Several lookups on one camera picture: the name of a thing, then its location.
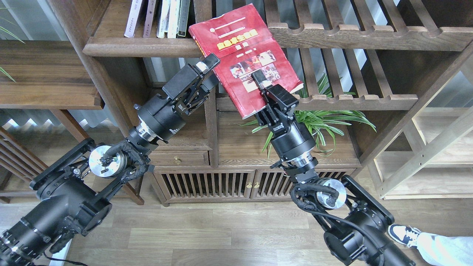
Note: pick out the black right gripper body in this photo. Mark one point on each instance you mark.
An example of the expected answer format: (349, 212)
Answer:
(291, 139)

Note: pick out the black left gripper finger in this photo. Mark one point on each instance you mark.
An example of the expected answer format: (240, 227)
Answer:
(207, 64)

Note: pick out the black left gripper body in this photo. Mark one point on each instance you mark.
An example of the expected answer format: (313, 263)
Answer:
(162, 117)

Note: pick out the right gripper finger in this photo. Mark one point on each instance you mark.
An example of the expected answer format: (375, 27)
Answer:
(261, 81)

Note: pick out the red book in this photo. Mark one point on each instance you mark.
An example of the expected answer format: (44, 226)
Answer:
(244, 44)

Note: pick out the maroon book with white characters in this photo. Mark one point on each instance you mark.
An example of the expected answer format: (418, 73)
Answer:
(150, 14)

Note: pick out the white thick book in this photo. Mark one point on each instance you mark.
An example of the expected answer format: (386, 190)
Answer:
(133, 18)

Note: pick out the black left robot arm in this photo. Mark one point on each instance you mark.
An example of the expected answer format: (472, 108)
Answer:
(75, 191)

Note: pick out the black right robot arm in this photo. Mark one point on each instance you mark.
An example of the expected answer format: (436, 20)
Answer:
(354, 222)

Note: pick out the light wooden shelf unit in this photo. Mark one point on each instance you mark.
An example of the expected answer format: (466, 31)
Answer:
(439, 164)

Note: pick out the dark wooden bookshelf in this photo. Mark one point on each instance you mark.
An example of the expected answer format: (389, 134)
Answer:
(386, 71)

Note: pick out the dark upright book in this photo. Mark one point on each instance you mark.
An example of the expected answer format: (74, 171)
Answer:
(181, 31)

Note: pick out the green spider plant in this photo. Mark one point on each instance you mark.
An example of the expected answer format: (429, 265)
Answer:
(319, 122)

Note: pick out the white upright book left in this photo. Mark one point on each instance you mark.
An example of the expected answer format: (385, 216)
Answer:
(163, 22)

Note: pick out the white upright book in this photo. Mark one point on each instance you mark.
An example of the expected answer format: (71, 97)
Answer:
(163, 22)
(173, 22)

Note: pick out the white upright book middle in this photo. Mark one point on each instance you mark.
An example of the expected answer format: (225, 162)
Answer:
(173, 22)

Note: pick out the green leaves at left edge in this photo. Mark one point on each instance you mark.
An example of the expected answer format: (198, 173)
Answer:
(7, 35)

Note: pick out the white and navy sneaker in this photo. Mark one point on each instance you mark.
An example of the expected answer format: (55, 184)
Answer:
(404, 235)

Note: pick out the person leg grey trousers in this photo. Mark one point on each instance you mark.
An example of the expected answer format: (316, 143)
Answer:
(440, 250)

